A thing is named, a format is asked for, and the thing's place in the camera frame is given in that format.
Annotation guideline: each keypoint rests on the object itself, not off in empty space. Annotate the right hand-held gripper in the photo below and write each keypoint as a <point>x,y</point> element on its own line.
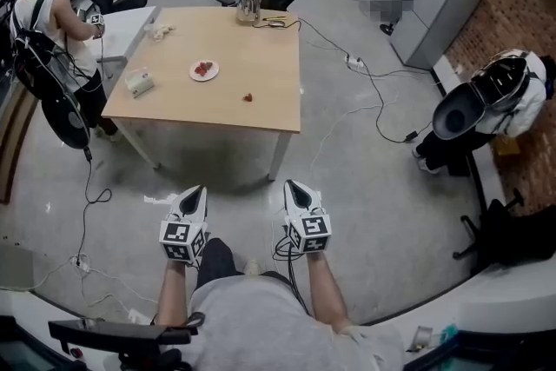
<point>313,228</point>

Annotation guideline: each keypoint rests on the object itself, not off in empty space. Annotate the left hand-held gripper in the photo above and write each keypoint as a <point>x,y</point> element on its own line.
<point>176,232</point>

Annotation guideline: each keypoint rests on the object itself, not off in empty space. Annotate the white plate with strawberries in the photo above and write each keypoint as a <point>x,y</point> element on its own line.
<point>204,77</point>

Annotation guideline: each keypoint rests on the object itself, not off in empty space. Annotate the person's left forearm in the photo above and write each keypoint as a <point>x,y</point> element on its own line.
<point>174,291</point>

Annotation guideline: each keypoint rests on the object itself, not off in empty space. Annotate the person's right forearm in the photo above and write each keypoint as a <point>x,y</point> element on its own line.
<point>326,291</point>

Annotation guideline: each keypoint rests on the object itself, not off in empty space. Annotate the person's black trousers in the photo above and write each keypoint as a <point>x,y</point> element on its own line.
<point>219,260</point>

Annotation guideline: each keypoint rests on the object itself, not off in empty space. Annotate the person's pale shoe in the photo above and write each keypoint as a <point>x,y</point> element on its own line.
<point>252,267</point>

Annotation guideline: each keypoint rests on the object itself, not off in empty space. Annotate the white power strip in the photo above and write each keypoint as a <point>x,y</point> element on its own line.
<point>137,316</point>
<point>82,263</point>
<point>354,61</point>

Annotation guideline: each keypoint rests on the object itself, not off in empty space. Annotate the person's grey shirt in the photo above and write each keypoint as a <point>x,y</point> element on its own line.
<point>278,326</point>

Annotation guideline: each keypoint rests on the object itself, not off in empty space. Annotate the black power adapter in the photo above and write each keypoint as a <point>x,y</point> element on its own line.
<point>411,136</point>

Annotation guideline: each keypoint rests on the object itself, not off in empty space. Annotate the pale tissue box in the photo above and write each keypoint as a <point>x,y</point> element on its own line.
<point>139,83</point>

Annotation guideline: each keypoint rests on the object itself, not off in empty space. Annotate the white curved desk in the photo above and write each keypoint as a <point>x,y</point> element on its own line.
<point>499,300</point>
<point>52,304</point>

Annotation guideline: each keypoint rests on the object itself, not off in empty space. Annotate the large crumpled tissue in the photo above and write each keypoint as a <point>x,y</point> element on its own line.
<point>163,31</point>

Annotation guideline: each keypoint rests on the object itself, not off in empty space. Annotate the grey computer mouse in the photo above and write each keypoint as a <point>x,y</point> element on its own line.
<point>276,24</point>

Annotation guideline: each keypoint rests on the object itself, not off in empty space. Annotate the white paper cup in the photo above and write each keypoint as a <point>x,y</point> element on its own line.
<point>148,28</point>

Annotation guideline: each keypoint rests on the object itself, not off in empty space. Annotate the yellow utility knife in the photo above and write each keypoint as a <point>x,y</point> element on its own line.
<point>274,18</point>

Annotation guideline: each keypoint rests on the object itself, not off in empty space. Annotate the cardboard piece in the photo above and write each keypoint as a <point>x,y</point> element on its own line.
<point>507,147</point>

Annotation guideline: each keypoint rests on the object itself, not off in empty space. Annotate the grey metal cabinet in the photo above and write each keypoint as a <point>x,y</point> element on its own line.
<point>434,13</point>

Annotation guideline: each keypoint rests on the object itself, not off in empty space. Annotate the black equipment bracket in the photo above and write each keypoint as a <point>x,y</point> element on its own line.
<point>121,332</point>

